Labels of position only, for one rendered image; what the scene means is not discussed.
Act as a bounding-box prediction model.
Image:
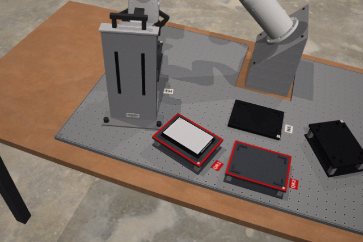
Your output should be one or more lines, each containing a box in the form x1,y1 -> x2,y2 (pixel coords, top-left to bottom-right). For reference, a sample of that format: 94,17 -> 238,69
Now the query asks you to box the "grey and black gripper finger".
154,10 -> 170,36
119,8 -> 129,22

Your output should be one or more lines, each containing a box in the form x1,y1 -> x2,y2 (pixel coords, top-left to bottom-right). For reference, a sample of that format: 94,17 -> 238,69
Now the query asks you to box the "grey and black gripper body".
128,0 -> 160,24

